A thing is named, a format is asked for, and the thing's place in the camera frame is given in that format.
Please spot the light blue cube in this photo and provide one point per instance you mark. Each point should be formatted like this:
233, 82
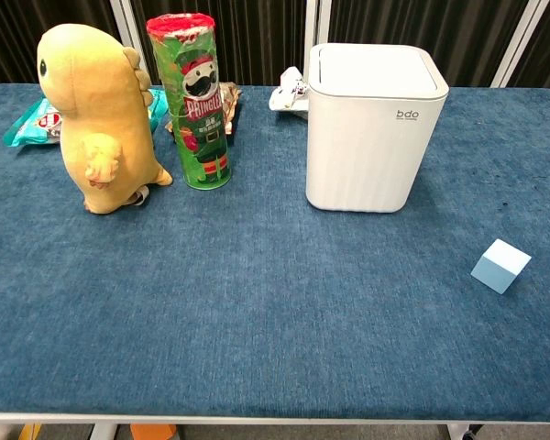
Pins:
499, 268

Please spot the white bdo trash bin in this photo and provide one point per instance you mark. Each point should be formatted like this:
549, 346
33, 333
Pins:
371, 137

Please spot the green Pringles can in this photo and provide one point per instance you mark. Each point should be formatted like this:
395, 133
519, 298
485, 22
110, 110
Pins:
201, 114

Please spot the blue carpet table mat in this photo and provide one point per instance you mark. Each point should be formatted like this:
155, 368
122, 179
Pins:
275, 298

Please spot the brown crumpled snack wrapper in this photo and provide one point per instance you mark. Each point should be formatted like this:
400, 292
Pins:
229, 103

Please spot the white crumpled snack wrapper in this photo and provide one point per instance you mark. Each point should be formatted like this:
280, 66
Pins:
289, 94

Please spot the yellow dinosaur plush toy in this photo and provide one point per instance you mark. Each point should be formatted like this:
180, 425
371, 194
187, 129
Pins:
101, 105

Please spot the orange object under table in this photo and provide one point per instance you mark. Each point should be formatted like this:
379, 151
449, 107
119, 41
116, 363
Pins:
152, 431

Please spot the teal snack bag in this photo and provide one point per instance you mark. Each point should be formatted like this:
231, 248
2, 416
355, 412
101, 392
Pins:
34, 126

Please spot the white table leg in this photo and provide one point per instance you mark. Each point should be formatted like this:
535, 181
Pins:
102, 431

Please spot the yellow object under table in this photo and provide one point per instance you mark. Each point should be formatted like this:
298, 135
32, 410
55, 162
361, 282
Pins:
29, 431

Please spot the white metal frame post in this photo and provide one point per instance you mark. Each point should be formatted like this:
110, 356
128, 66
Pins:
310, 27
522, 41
127, 27

